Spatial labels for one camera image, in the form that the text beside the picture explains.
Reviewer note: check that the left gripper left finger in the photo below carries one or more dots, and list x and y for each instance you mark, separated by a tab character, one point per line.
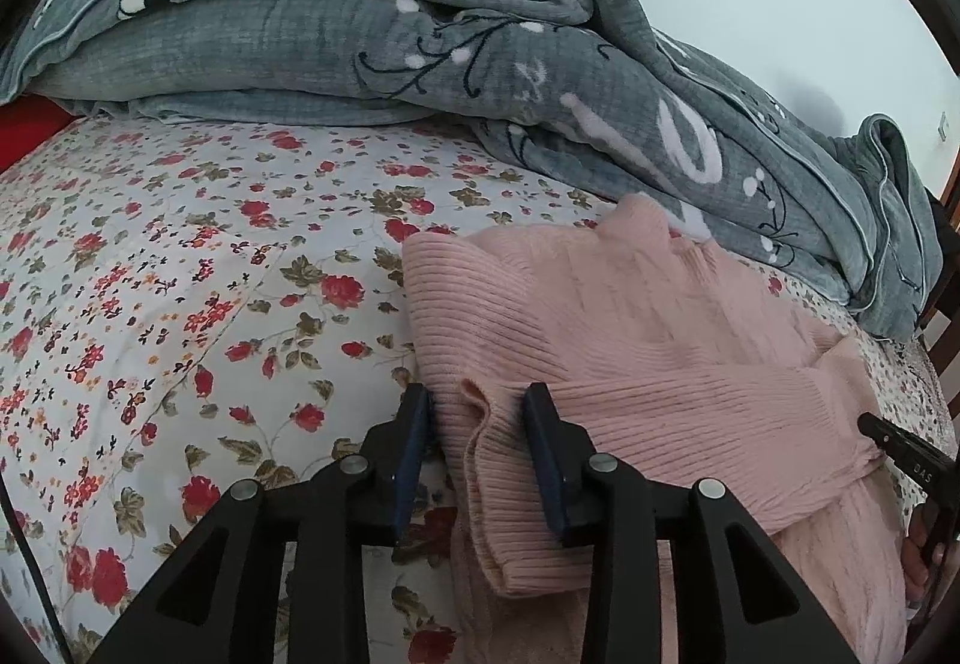
295	552

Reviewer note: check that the pink knit sweater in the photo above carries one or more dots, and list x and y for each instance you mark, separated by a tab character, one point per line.
677	359

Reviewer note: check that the red pillow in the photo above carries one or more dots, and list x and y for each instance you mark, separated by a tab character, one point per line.
27	122

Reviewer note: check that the wooden bed footboard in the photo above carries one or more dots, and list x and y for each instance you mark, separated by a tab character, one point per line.
944	296

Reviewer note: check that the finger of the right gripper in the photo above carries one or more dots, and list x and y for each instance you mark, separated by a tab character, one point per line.
914	456

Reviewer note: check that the grey patterned quilt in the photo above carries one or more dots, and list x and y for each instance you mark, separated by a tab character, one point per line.
585	91

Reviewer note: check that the person's right hand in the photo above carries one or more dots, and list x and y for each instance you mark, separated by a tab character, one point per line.
915	571

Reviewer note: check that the white wall switch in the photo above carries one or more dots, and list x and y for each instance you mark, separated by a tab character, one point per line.
943	128

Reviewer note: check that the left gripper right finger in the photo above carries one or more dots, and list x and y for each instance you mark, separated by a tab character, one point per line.
737	598

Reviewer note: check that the floral bed sheet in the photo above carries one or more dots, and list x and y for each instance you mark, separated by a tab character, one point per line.
184	306

